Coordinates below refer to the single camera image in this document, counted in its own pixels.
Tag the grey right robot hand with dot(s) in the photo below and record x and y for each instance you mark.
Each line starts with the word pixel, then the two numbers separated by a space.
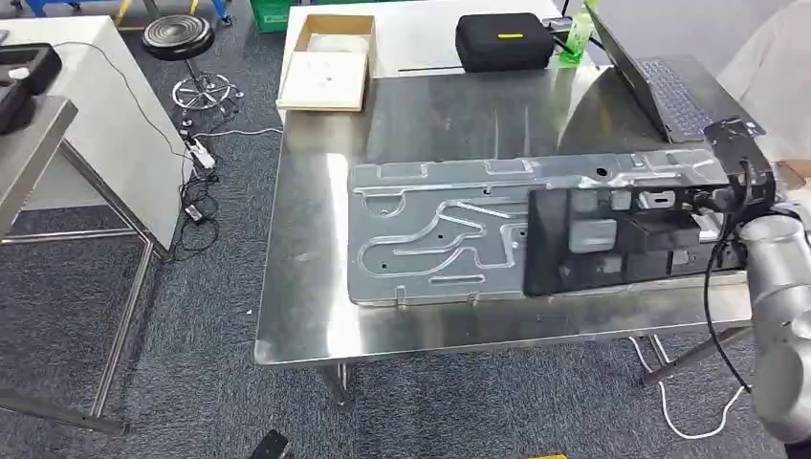
pixel 755 197

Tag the black plastic frame panel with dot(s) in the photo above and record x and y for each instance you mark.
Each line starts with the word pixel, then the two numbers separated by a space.
pixel 546 253

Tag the grey open laptop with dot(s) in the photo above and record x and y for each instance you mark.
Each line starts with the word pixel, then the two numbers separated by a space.
pixel 678 95

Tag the green plastic bottle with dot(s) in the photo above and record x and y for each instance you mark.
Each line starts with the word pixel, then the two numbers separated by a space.
pixel 578 38

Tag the black zip carry case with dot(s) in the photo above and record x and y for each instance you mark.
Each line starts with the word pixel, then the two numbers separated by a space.
pixel 504 43

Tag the stamped grey metal panel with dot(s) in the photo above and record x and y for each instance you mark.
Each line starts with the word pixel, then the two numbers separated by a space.
pixel 412 253

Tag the stainless steel work table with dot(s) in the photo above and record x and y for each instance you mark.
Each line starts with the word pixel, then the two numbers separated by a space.
pixel 317 253

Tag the open cardboard box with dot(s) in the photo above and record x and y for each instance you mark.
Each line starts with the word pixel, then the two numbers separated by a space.
pixel 326 63

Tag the green plastic crate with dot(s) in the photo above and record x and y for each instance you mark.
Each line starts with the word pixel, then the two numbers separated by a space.
pixel 271 16

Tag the black robot foot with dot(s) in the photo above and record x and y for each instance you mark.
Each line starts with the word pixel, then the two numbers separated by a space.
pixel 271 445

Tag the white power strip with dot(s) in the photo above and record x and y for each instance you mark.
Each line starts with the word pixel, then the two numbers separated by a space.
pixel 203 153

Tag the black round chrome-base stool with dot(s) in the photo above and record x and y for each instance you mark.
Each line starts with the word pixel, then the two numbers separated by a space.
pixel 177 38

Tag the white cabinet table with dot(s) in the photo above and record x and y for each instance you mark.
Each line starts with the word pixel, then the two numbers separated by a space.
pixel 108 126

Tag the black open equipment case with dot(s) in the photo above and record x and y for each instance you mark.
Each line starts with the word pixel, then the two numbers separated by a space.
pixel 32 66

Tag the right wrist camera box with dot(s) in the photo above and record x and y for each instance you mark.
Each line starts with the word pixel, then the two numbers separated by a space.
pixel 738 149

